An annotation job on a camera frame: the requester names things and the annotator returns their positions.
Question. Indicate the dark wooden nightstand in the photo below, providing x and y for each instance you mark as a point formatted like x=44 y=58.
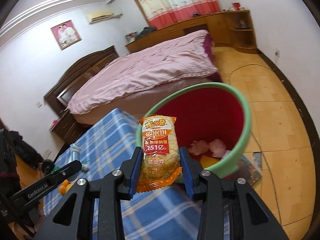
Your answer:
x=67 y=128

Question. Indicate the dark clothes on cabinet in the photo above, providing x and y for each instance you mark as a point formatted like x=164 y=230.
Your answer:
x=145 y=31

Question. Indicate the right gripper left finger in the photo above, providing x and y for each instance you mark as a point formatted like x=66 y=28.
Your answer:
x=118 y=185

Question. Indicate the dark wooden headboard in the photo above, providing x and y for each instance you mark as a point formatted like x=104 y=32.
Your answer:
x=76 y=76

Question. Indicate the wall air conditioner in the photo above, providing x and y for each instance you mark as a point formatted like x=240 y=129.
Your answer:
x=98 y=16

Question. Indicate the pink crumpled tissue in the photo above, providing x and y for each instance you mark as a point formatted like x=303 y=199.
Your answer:
x=216 y=147

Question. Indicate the blue plaid tablecloth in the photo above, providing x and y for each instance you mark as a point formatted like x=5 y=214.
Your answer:
x=95 y=196

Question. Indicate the clear plastic bottle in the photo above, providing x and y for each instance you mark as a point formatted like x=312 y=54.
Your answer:
x=75 y=155

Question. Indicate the black hanging jacket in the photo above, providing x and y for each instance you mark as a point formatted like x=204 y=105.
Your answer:
x=26 y=152

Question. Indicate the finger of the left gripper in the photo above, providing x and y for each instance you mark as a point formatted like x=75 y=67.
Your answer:
x=48 y=183

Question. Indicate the cream and red curtain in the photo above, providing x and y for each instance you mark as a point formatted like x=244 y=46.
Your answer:
x=162 y=13

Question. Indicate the orange fruit toy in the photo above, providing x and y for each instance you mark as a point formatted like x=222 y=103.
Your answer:
x=64 y=187

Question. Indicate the framed wedding photo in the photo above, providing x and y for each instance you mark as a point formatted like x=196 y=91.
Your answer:
x=65 y=34

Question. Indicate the pink bed quilt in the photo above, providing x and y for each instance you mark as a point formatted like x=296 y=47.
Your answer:
x=173 y=61

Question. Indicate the red cup on cabinet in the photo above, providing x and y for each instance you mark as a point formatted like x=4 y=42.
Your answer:
x=236 y=5

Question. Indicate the orange snack packet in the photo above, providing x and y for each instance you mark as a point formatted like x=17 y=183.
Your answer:
x=161 y=158

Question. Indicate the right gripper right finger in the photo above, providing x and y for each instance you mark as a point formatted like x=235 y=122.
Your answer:
x=207 y=187

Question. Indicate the green bin with red liner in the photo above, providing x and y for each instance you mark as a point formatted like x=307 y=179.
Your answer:
x=208 y=111

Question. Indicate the colourful wrapper on floor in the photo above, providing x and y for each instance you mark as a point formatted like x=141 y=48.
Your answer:
x=249 y=171

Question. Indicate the long wooden cabinet desk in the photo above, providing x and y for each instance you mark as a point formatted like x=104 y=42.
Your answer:
x=227 y=29

